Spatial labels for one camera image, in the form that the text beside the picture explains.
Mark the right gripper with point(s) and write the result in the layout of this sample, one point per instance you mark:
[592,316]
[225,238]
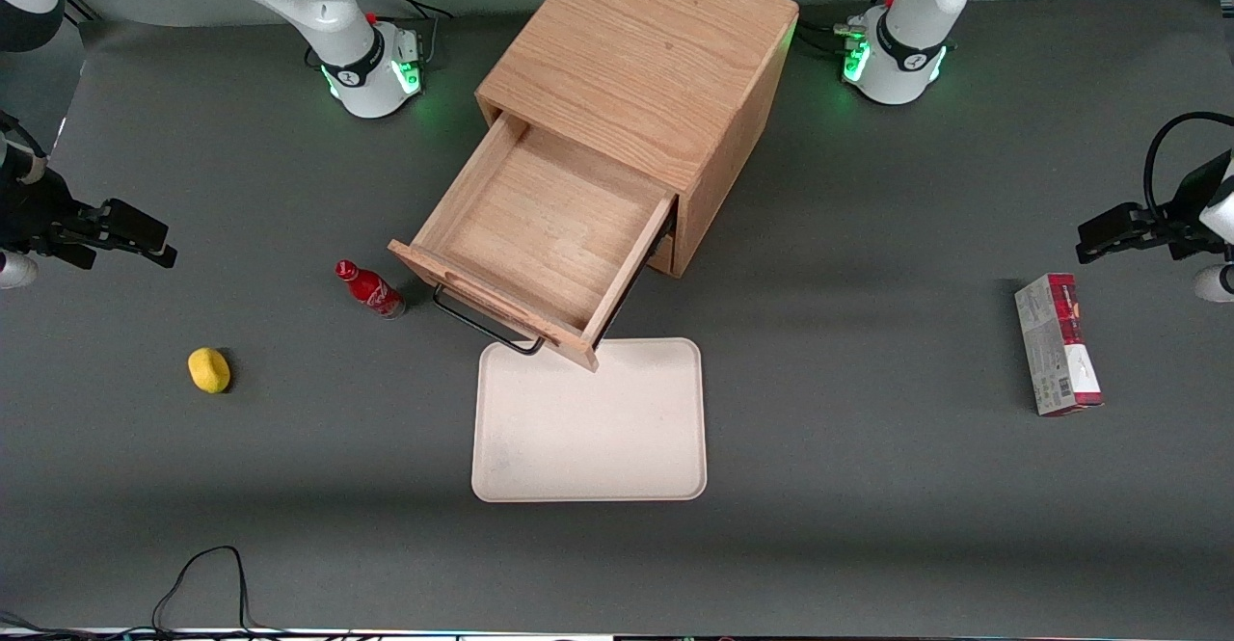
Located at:
[31,207]

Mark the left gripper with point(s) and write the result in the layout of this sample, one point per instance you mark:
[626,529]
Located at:
[1189,202]

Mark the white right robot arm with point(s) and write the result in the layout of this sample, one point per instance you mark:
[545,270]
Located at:
[328,14]

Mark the wooden drawer cabinet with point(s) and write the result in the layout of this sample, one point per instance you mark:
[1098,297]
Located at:
[665,53]

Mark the grey and red carton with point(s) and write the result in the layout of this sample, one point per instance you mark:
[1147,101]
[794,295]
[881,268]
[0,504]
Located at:
[1056,352]

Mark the yellow lemon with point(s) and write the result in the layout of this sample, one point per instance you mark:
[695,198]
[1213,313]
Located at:
[209,371]

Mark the red cola bottle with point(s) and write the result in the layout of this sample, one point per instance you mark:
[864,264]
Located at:
[371,289]

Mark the cream rectangular tray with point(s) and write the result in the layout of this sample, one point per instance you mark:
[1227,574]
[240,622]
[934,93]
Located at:
[588,429]

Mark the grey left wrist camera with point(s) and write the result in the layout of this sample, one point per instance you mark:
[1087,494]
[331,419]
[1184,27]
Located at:
[1215,282]

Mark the grey metal frame rail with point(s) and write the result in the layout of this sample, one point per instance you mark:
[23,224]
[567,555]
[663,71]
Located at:
[79,11]

